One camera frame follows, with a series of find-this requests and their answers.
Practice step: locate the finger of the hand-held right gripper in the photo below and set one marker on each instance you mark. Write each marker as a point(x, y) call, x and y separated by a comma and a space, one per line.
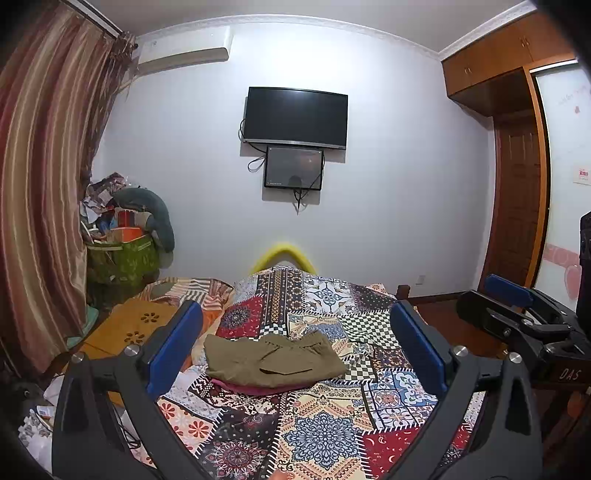
point(489, 316)
point(508, 288)

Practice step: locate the striped brown curtain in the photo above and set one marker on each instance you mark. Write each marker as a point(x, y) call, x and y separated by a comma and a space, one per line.
point(41, 184)

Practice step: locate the yellow curved cushion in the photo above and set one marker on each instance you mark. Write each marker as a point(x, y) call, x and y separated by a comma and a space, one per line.
point(282, 249)

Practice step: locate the wooden bed post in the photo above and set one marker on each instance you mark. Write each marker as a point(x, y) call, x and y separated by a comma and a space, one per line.
point(403, 291)

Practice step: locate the small black monitor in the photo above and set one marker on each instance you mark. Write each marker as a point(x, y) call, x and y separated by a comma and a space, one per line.
point(293, 166)

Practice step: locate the orange striped blanket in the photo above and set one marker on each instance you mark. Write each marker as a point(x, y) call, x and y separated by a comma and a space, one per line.
point(203, 290)

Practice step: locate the white air conditioner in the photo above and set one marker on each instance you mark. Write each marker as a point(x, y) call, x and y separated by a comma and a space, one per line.
point(184, 50)

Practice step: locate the wooden overhead cabinet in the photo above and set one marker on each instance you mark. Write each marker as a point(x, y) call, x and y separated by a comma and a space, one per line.
point(494, 60)

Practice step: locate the pile of papers and boxes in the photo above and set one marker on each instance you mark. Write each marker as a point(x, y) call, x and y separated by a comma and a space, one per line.
point(104, 198)

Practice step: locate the black upright object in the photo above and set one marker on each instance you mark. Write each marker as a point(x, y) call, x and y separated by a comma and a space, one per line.
point(585, 263)

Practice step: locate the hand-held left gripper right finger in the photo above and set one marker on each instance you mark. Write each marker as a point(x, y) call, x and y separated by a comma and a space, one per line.
point(418, 341)

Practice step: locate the black wall television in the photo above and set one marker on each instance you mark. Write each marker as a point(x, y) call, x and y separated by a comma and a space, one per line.
point(295, 115)

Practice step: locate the wooden lap desk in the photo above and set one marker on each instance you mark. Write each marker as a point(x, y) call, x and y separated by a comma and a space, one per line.
point(134, 323)

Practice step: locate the patchwork printed blanket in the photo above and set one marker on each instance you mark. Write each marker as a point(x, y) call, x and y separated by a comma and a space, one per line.
point(323, 415)

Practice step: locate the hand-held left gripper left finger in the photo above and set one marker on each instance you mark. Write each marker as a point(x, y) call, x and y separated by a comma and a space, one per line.
point(178, 341)

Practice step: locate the pink pants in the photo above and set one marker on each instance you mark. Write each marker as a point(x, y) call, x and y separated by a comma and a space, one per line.
point(258, 390)

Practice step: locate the white paper sign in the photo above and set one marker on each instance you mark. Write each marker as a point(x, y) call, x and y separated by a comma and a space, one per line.
point(582, 174)

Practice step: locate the olive green pants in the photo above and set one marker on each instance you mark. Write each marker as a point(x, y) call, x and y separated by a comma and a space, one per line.
point(277, 364)

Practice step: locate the pink heart sticker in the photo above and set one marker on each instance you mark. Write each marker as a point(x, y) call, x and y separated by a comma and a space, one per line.
point(570, 272)

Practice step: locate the white bags on floor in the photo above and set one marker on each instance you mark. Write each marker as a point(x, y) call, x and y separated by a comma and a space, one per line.
point(37, 429)

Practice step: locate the white sliding wardrobe door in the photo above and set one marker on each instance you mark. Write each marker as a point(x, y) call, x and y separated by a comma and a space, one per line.
point(563, 138)

